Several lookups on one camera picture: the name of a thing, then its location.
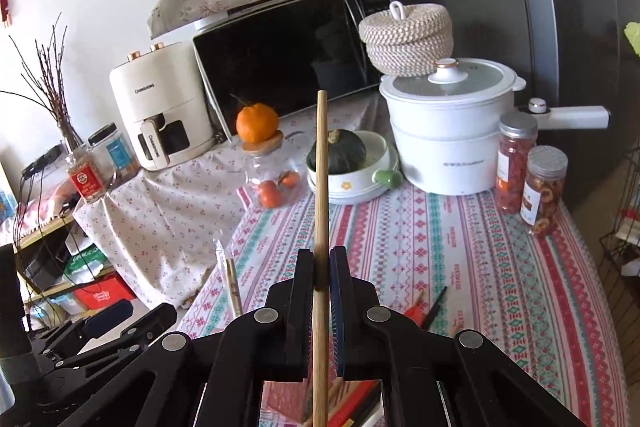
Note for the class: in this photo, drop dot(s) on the white air fryer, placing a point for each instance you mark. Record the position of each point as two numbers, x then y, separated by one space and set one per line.
165 97

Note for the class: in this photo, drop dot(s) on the wooden shelf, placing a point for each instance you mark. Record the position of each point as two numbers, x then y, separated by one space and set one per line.
45 229

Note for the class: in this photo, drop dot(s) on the green leafy vegetable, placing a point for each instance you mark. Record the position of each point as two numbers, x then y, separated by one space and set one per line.
634 38

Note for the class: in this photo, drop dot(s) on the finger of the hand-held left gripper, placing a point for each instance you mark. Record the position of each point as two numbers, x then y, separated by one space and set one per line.
145 329
107 318

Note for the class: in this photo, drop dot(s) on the black lid jar blue label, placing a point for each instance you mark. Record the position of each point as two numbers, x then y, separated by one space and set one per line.
117 154

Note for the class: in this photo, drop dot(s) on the pink package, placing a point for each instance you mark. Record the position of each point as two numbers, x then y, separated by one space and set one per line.
47 209

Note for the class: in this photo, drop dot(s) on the striped patterned tablecloth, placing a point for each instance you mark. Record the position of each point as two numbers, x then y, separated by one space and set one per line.
425 247

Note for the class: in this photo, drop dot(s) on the jar of dried fruit rings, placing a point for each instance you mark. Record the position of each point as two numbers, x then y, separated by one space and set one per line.
542 197

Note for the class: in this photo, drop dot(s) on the red fruit in jar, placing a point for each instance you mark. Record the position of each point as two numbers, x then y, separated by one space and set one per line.
267 194
290 179

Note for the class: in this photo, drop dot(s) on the orange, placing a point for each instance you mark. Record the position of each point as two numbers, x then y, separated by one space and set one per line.
257 122

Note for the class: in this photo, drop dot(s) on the white electric pot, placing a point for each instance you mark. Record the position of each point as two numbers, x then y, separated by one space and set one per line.
440 142

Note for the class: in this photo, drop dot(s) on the glass jar with wooden lid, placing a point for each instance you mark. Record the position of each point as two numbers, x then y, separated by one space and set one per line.
262 144

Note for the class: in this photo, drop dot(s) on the jar of red dried fruit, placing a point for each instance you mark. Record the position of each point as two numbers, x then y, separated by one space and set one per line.
515 167

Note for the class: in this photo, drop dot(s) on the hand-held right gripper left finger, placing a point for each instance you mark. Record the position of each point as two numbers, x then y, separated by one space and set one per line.
307 307

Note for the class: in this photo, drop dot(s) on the red box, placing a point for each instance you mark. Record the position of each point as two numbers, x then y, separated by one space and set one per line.
107 294

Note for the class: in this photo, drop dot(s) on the green pumpkin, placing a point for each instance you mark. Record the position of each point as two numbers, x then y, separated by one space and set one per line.
347 154

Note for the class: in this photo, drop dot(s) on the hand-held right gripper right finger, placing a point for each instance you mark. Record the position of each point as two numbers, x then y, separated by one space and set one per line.
339 307

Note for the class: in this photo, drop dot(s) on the black power strip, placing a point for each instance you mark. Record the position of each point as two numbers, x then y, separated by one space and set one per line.
42 159

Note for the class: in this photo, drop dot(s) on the printed wooden chopstick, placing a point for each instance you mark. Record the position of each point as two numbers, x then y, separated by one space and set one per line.
234 292

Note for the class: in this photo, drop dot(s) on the black microwave oven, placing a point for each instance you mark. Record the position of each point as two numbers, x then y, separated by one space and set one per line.
280 52

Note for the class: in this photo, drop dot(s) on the small floral tablecloth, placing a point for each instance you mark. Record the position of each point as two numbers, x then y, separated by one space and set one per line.
165 217

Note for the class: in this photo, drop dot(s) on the clear chopstick holder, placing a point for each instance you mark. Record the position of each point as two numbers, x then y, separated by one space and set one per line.
222 287

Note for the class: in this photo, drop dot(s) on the glass pot lid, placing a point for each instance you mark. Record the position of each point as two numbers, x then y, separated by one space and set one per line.
480 77

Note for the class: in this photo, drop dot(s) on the red chopstick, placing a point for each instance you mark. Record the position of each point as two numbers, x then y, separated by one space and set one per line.
415 309
355 402

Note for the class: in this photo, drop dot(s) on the woven basket with lid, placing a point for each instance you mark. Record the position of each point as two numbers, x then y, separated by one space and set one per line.
405 42

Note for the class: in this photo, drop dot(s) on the dried branches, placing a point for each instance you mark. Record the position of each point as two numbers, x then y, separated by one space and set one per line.
67 134

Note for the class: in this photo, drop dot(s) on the grey refrigerator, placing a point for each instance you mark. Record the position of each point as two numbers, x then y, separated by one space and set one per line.
550 7

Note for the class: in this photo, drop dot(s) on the glass jar with red label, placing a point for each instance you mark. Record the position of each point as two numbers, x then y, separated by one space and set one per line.
89 184

